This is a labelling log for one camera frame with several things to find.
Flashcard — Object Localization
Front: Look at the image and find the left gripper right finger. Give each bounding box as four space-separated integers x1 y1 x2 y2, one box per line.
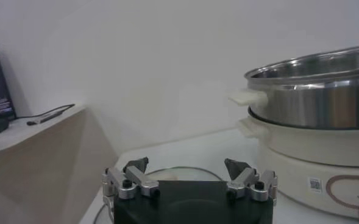
224 158 278 202

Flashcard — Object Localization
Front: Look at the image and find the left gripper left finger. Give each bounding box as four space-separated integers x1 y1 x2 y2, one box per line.
102 156 161 200

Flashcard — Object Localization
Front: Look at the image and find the round glass pot lid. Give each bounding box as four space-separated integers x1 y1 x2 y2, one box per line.
93 166 226 224

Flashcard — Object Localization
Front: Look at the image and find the perforated steel steamer basket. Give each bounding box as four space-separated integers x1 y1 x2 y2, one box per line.
227 44 359 130

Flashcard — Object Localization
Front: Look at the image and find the cream electric cooker pot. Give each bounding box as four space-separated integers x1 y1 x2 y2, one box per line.
236 115 359 220

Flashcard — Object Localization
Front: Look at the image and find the white side table with mouse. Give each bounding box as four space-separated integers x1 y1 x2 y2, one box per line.
0 104 87 155

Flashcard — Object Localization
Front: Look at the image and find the grey usb hub with cable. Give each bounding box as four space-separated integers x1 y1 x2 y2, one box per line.
26 103 76 127

